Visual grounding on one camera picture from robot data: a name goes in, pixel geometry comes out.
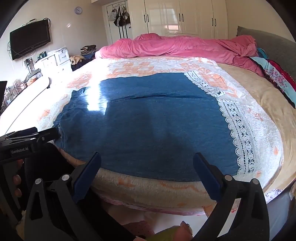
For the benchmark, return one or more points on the floral pillow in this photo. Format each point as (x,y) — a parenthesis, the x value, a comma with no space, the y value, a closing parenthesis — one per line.
(277,76)

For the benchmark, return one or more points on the white curved bed footboard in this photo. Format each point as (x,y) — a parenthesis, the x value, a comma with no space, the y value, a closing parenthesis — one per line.
(25,99)

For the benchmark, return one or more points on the black striped hanging bag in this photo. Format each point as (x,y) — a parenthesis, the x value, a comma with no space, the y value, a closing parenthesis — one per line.
(119,19)

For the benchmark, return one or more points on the cluttered side desk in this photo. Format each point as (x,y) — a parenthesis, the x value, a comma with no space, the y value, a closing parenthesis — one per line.
(20,85)

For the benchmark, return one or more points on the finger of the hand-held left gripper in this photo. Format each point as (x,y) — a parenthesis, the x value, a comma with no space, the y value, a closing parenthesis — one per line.
(29,131)
(47,134)

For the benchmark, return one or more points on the round wall clock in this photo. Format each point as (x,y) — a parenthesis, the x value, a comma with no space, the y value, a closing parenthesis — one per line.
(78,10)

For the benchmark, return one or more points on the pile of clothes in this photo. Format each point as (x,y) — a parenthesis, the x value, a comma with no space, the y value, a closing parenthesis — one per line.
(84,54)

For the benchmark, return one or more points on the white wardrobe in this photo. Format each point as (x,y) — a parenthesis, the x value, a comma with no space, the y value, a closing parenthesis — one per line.
(180,18)

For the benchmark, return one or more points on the pink duvet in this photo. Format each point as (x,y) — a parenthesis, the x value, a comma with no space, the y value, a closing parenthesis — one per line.
(175,46)

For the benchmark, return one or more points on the person's left hand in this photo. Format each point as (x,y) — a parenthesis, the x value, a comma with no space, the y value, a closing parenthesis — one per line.
(17,179)

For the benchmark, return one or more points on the beige bed sheet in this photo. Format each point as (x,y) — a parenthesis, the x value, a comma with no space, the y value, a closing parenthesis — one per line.
(266,92)

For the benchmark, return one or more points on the white hanging bag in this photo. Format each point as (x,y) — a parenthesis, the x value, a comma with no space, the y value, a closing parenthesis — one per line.
(112,15)

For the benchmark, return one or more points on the white door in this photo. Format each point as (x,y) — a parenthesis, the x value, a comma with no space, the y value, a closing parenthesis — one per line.
(111,30)

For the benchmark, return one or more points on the black wall television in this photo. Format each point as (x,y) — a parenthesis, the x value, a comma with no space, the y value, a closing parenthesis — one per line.
(30,39)

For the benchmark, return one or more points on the white drawer chest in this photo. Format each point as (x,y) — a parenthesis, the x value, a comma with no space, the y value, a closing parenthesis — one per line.
(54,61)

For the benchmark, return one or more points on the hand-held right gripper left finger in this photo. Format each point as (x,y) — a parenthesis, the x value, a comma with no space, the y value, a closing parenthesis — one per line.
(89,176)

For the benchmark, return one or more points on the grey padded headboard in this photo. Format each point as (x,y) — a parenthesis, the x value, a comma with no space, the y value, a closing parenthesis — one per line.
(272,39)

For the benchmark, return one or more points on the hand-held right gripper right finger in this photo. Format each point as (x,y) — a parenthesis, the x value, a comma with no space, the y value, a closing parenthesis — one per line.
(206,177)

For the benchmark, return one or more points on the white orange plush blanket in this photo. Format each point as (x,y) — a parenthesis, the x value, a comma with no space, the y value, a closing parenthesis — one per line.
(252,120)

